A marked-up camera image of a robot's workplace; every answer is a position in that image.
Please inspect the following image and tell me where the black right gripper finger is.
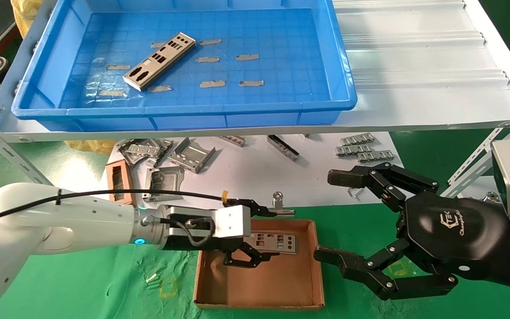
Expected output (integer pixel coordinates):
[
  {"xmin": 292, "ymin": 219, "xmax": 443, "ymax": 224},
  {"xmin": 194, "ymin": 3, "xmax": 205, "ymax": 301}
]
[
  {"xmin": 314, "ymin": 238, "xmax": 458, "ymax": 301},
  {"xmin": 327, "ymin": 162, "xmax": 440, "ymax": 212}
]

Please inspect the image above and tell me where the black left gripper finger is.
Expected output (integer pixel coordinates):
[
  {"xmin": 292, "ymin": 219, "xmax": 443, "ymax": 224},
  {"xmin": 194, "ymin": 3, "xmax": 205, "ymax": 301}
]
[
  {"xmin": 224, "ymin": 199, "xmax": 278, "ymax": 218},
  {"xmin": 223, "ymin": 241, "xmax": 265, "ymax": 269}
]

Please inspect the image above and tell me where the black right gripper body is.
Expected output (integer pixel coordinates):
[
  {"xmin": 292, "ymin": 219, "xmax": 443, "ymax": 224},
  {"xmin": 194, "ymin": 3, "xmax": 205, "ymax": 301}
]
[{"xmin": 397, "ymin": 191, "xmax": 510, "ymax": 294}]

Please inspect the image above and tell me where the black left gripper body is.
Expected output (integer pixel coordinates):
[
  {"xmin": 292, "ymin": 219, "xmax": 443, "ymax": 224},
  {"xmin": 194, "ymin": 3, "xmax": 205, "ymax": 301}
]
[{"xmin": 161, "ymin": 236, "xmax": 245, "ymax": 255}]

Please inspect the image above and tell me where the metal I/O shield plate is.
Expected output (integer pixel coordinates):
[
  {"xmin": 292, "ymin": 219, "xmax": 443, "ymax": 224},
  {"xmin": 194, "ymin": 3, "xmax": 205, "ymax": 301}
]
[
  {"xmin": 243, "ymin": 232, "xmax": 299, "ymax": 256},
  {"xmin": 123, "ymin": 32, "xmax": 197, "ymax": 92}
]

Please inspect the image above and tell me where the brown cardboard box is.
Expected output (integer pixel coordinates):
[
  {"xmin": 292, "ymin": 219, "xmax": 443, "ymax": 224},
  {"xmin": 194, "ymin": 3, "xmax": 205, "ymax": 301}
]
[{"xmin": 193, "ymin": 218, "xmax": 326, "ymax": 310}]

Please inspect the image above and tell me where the grey metal tray part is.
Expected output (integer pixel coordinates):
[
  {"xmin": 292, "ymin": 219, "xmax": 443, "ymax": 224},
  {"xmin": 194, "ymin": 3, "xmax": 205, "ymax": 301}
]
[{"xmin": 142, "ymin": 166, "xmax": 185, "ymax": 203}]

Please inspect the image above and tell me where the blue plastic tray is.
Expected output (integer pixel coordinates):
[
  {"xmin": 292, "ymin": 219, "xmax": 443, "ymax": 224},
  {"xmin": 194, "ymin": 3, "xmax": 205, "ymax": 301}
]
[{"xmin": 11, "ymin": 0, "xmax": 358, "ymax": 132}]

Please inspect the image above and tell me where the metal connector strip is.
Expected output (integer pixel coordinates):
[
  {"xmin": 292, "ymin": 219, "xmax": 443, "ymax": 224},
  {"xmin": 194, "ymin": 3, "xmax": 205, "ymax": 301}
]
[
  {"xmin": 356, "ymin": 150, "xmax": 395, "ymax": 163},
  {"xmin": 335, "ymin": 144, "xmax": 371, "ymax": 157},
  {"xmin": 340, "ymin": 132, "xmax": 376, "ymax": 146}
]

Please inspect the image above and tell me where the white paper sheet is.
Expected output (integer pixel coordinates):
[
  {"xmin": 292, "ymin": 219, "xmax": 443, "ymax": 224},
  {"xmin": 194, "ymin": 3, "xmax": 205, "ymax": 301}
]
[{"xmin": 104, "ymin": 132, "xmax": 408, "ymax": 214}]

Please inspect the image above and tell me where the dark metal bar part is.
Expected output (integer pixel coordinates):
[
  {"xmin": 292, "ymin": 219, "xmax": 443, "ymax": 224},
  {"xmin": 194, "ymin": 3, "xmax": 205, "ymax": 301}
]
[{"xmin": 267, "ymin": 135, "xmax": 301, "ymax": 161}]

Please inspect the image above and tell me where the perforated metal shelf leg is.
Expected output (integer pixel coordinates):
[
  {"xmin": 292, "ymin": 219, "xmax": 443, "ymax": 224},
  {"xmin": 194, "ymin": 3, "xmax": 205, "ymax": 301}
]
[
  {"xmin": 440, "ymin": 116, "xmax": 510, "ymax": 198},
  {"xmin": 0, "ymin": 113, "xmax": 54, "ymax": 187}
]

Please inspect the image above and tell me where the small metal clip part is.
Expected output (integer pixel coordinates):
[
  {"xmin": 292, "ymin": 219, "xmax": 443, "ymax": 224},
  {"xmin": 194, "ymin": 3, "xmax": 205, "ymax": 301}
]
[{"xmin": 219, "ymin": 135, "xmax": 247, "ymax": 148}]

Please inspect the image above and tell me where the green table cloth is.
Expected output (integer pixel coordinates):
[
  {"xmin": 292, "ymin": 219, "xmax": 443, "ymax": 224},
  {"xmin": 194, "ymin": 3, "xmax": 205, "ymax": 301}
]
[{"xmin": 0, "ymin": 208, "xmax": 510, "ymax": 319}]

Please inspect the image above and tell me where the brown rectangular part holder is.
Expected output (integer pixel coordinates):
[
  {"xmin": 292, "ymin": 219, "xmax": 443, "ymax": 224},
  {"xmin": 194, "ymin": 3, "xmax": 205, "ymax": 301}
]
[{"xmin": 105, "ymin": 159, "xmax": 137, "ymax": 206}]

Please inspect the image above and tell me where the white metal shelf board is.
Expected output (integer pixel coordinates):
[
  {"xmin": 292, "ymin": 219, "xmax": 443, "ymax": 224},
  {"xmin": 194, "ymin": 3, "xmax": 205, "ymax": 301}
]
[{"xmin": 0, "ymin": 0, "xmax": 510, "ymax": 143}]

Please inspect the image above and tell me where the yellow plastic bag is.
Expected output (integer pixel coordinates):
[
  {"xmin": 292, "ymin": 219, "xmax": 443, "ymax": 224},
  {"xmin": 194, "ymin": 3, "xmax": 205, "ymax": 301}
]
[{"xmin": 11, "ymin": 0, "xmax": 45, "ymax": 39}]

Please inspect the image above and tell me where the short black cable loop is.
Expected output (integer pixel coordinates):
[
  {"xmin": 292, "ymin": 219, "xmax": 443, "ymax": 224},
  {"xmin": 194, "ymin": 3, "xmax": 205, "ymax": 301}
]
[{"xmin": 142, "ymin": 216, "xmax": 216, "ymax": 247}]

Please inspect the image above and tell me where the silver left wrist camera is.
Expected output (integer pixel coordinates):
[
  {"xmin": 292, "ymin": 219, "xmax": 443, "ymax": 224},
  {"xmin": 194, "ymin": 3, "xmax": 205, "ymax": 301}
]
[{"xmin": 166, "ymin": 205, "xmax": 252, "ymax": 240}]

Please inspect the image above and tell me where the bent metal bracket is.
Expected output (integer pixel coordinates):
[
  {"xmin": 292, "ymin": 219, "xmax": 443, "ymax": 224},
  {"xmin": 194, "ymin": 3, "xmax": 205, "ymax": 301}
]
[{"xmin": 167, "ymin": 137, "xmax": 216, "ymax": 174}]

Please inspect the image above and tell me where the flat metal frame part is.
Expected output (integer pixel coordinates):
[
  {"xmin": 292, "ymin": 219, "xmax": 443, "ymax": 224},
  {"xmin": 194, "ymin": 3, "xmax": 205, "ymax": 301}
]
[
  {"xmin": 147, "ymin": 139, "xmax": 174, "ymax": 168},
  {"xmin": 117, "ymin": 139, "xmax": 163, "ymax": 166}
]

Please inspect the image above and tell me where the long black cable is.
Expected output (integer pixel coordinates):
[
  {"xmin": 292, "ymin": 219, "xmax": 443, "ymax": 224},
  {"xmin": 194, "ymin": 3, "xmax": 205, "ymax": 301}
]
[{"xmin": 0, "ymin": 189, "xmax": 229, "ymax": 227}]

